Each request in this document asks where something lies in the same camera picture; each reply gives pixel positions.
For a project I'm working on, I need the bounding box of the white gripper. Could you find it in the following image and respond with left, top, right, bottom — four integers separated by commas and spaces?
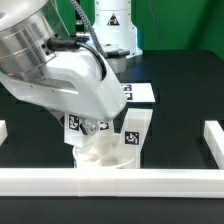
0, 49, 126, 136

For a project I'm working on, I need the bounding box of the white marker sheet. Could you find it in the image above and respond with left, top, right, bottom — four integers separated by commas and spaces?
121, 83, 155, 103

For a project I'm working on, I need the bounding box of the white left fence bar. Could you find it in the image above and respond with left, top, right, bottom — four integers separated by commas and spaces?
0, 120, 8, 146

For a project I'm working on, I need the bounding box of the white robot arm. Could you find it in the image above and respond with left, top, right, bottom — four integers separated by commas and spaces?
0, 0, 129, 135

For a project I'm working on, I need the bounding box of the white front fence bar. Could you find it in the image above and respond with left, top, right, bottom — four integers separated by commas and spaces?
0, 168, 224, 198

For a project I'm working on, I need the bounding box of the white round stool seat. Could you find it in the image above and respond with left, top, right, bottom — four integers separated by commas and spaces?
71, 133, 142, 170

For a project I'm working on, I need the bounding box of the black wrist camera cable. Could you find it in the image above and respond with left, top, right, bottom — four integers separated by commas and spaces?
46, 37, 108, 82

